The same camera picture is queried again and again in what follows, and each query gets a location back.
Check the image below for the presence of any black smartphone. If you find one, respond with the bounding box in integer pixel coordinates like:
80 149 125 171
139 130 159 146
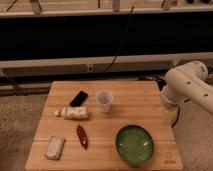
70 91 88 107

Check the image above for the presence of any red chili pepper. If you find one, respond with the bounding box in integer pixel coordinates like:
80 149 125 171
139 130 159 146
76 125 88 149

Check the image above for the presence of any white rectangular sponge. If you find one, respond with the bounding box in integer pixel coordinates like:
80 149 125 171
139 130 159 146
45 136 65 160

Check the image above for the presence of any white lying bottle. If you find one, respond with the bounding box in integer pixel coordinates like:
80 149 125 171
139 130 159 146
54 107 89 120

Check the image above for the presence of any black hanging cable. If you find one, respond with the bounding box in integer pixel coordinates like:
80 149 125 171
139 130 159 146
102 4 135 74

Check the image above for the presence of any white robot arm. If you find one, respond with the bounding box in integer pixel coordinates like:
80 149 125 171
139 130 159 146
160 61 213 125

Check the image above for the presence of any green ceramic bowl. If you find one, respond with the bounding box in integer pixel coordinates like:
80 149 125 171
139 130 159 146
115 125 154 166

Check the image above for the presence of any wooden table board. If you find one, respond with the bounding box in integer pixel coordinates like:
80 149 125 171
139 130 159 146
26 81 183 171

